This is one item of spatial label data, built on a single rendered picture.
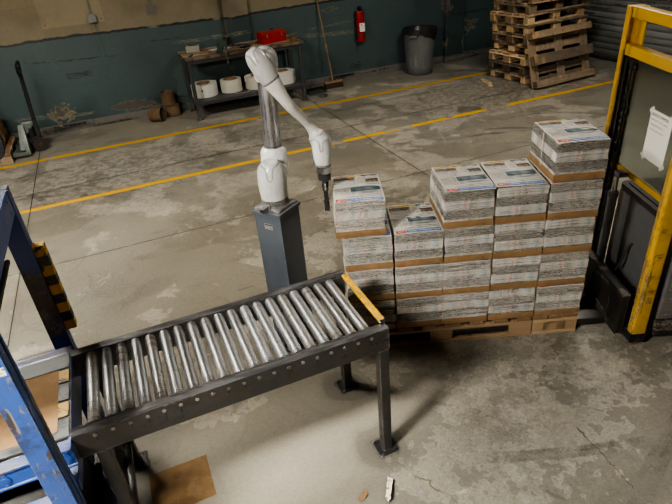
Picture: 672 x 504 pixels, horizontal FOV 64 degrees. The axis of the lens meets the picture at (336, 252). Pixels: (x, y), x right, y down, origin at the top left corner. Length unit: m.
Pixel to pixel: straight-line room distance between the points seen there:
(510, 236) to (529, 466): 1.24
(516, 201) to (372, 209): 0.80
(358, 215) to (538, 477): 1.60
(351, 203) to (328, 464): 1.37
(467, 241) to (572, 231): 0.61
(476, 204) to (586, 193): 0.61
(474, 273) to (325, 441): 1.30
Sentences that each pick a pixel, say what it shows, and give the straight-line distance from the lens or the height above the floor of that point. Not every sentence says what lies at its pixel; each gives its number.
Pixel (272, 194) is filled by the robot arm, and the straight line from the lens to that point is 3.05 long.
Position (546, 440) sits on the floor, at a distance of 3.16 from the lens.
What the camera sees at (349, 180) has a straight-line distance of 3.23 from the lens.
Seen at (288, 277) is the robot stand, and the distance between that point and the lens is 3.26.
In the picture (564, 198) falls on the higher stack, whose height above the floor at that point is 0.96.
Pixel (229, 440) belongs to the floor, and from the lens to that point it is 3.19.
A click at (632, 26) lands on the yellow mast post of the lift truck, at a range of 3.74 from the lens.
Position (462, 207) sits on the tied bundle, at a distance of 3.11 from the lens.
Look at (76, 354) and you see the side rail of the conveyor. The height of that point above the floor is 0.80.
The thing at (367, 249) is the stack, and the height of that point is 0.75.
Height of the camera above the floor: 2.36
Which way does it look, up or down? 31 degrees down
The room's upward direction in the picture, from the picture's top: 5 degrees counter-clockwise
